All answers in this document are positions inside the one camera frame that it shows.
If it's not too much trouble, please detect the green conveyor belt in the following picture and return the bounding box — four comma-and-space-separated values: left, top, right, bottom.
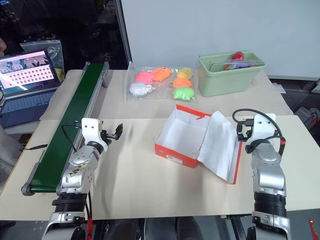
21, 61, 110, 196

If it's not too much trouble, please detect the clear plastic toy bag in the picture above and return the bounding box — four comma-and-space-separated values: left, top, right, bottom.
124, 61, 198, 103

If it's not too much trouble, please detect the open laptop computer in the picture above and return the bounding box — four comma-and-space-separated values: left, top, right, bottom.
0, 49, 61, 129

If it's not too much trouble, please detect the grey plastic zip bag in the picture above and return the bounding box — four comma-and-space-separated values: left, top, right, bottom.
19, 39, 66, 82

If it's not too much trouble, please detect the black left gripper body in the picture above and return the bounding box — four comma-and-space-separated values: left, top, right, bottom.
99, 128, 117, 146

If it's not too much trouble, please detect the yellow soft toy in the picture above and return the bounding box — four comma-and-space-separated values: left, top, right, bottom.
176, 66, 195, 80

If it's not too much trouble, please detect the red ball toy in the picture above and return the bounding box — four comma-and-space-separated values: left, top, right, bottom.
230, 51, 245, 62

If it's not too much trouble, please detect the orange fish toy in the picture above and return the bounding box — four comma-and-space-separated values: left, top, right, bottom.
151, 67, 172, 82

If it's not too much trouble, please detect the pink soft toy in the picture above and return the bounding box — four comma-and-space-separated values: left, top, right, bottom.
135, 71, 155, 85

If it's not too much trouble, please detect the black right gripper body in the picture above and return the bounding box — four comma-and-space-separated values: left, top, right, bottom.
241, 124, 255, 141

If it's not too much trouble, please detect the pale green plastic bin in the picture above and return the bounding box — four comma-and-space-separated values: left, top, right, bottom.
198, 51, 266, 98

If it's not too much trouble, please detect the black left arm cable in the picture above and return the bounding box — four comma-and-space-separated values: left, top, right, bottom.
61, 121, 83, 153

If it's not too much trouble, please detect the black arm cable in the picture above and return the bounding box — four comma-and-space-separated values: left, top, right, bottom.
61, 121, 83, 153
231, 108, 288, 157

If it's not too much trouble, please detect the black pen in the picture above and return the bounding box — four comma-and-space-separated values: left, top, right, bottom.
23, 144, 49, 151

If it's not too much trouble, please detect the orange shoe box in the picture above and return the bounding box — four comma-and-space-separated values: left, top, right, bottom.
154, 104, 243, 185

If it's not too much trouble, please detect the small orange soft toy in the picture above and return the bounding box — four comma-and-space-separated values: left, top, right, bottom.
172, 77, 193, 89

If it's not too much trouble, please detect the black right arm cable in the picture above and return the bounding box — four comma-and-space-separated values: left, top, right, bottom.
231, 108, 288, 157

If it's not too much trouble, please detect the aluminium frame post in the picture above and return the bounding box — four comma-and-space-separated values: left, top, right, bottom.
116, 0, 133, 64

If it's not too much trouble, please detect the white soft toy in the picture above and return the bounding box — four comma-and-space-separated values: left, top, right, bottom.
129, 81, 154, 98

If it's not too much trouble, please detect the black and red device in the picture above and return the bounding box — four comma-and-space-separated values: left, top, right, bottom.
294, 105, 320, 131

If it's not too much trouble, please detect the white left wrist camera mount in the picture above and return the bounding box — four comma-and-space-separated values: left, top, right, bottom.
81, 117, 109, 152

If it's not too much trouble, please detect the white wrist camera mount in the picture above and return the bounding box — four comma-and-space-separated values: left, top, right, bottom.
252, 113, 277, 147
81, 117, 109, 152

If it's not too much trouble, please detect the green soft toy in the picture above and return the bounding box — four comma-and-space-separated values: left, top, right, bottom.
172, 86, 196, 101

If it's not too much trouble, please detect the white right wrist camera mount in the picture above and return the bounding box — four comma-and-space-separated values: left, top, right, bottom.
252, 113, 277, 147

